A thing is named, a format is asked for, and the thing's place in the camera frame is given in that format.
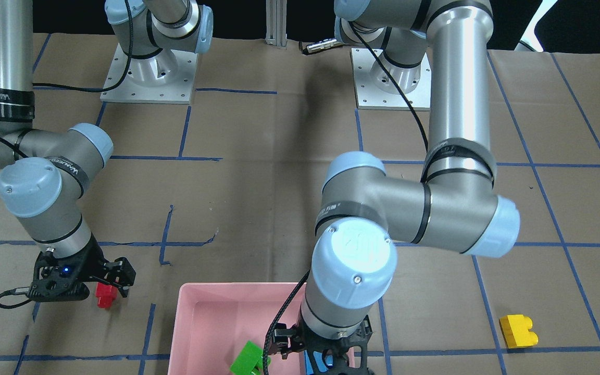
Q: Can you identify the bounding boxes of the aluminium frame post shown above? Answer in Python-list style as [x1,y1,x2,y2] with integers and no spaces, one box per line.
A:
[265,0,288,49]

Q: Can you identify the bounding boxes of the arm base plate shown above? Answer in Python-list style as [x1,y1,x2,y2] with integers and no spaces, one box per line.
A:
[100,49,200,105]
[351,48,432,111]

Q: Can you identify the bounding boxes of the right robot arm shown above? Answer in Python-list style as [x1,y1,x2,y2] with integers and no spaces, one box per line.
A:
[0,1,214,309]

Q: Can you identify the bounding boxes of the black braided cable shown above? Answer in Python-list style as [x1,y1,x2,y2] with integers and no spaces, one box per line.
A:
[349,23,430,152]

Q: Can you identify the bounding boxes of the blue toy block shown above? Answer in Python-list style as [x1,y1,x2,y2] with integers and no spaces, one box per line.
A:
[304,349,334,374]

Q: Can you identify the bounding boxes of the yellow toy block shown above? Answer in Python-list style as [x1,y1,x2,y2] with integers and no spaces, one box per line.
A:
[498,314,540,349]

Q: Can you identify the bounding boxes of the red toy block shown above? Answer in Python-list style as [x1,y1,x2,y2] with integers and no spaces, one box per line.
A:
[95,283,118,309]

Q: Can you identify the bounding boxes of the silver cable connector plug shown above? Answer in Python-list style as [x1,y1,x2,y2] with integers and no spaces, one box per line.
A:
[298,38,345,56]

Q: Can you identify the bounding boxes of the green toy block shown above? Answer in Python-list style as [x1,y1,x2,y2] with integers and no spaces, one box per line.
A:
[230,340,264,374]

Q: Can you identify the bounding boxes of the pink plastic box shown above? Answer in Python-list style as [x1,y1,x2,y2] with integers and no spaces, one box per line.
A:
[168,282,356,375]

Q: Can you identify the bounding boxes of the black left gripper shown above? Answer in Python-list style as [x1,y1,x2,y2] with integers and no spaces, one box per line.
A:
[272,316,374,374]

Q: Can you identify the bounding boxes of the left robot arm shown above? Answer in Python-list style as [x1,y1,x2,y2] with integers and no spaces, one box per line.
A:
[260,1,520,374]

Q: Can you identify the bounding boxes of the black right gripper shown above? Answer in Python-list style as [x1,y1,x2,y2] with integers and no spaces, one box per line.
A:
[27,235,136,303]

